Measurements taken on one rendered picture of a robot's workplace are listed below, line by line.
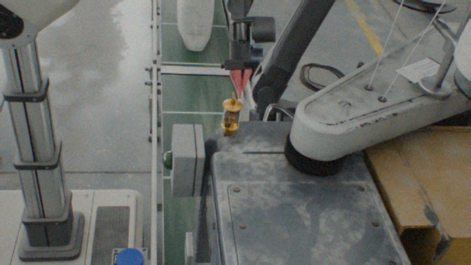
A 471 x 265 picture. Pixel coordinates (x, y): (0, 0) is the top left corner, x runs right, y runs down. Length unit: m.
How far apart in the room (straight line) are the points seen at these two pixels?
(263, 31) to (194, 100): 1.10
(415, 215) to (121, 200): 1.54
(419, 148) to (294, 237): 0.30
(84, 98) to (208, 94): 0.88
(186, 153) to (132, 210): 1.35
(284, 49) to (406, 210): 0.41
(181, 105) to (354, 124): 1.74
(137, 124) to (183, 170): 2.13
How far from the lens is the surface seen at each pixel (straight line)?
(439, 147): 0.86
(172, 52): 2.77
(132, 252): 1.20
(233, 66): 1.35
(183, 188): 0.77
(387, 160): 0.79
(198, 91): 2.48
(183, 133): 0.76
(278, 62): 0.98
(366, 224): 0.68
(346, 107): 0.73
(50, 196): 1.76
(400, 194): 0.74
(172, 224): 1.87
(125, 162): 2.63
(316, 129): 0.67
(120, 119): 2.90
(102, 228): 2.02
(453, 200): 0.78
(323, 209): 0.68
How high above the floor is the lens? 1.82
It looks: 39 degrees down
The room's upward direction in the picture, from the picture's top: 9 degrees clockwise
